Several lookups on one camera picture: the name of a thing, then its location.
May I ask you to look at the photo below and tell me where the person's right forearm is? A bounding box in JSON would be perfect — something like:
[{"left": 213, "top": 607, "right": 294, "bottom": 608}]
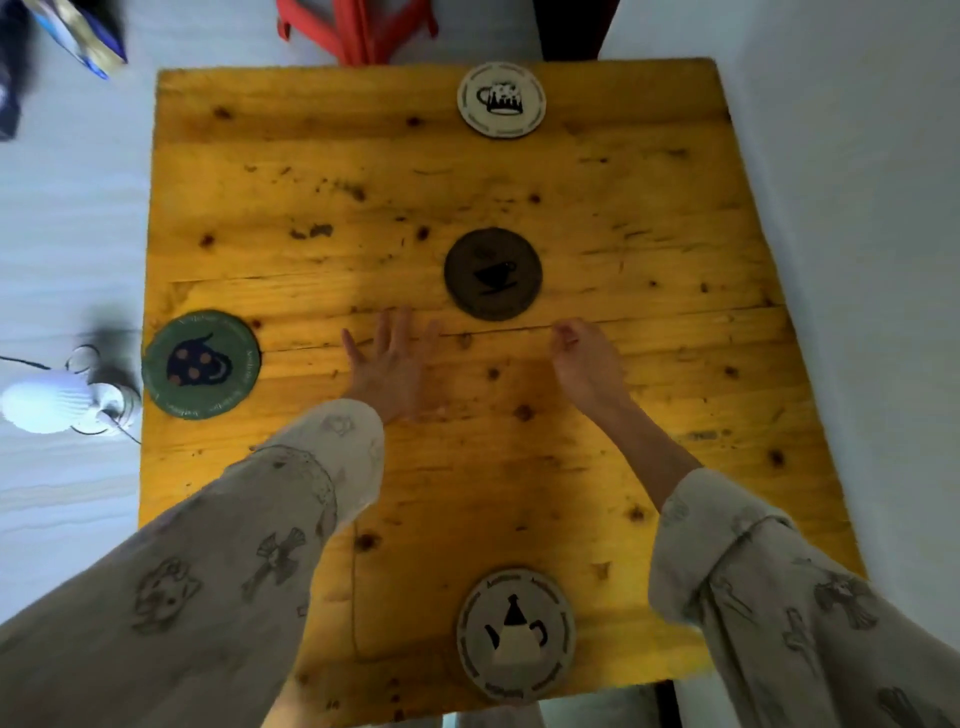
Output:
[{"left": 598, "top": 396, "right": 960, "bottom": 728}]

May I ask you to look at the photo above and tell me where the person's left hand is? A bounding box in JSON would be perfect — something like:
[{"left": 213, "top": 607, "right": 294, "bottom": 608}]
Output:
[{"left": 341, "top": 307, "right": 445, "bottom": 426}]

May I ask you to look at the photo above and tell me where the blue and yellow packet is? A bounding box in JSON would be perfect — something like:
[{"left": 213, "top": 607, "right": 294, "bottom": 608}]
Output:
[{"left": 24, "top": 0, "right": 129, "bottom": 81}]

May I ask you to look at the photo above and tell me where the beige coaster with mug print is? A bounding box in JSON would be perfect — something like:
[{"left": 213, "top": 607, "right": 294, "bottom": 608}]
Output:
[{"left": 456, "top": 60, "right": 548, "bottom": 141}]

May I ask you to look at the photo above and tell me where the person's right hand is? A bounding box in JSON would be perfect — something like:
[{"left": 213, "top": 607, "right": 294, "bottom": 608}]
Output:
[{"left": 549, "top": 317, "right": 636, "bottom": 421}]

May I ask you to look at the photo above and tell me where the dark brown coaster with cup print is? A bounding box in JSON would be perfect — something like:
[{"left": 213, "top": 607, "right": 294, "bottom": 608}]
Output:
[{"left": 443, "top": 227, "right": 544, "bottom": 323}]

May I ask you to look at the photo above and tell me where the green coaster with strawberry print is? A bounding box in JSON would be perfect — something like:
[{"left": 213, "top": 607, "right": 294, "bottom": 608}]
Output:
[{"left": 141, "top": 309, "right": 263, "bottom": 421}]

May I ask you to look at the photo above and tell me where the person's left forearm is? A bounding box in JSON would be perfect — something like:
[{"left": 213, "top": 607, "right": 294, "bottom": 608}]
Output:
[{"left": 0, "top": 399, "right": 387, "bottom": 728}]

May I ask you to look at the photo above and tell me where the dark blue bag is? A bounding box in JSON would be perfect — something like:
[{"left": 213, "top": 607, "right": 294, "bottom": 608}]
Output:
[{"left": 0, "top": 0, "right": 35, "bottom": 142}]

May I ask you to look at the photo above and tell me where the red plastic stool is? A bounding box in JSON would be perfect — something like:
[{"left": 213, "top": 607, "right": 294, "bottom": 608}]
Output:
[{"left": 275, "top": 0, "right": 441, "bottom": 67}]

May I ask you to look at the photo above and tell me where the beige coaster with teapot print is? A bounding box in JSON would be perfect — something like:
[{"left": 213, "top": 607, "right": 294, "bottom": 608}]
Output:
[{"left": 456, "top": 567, "right": 577, "bottom": 705}]

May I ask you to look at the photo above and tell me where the small white fan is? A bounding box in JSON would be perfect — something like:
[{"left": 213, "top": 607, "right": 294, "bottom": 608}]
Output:
[{"left": 0, "top": 344, "right": 144, "bottom": 438}]

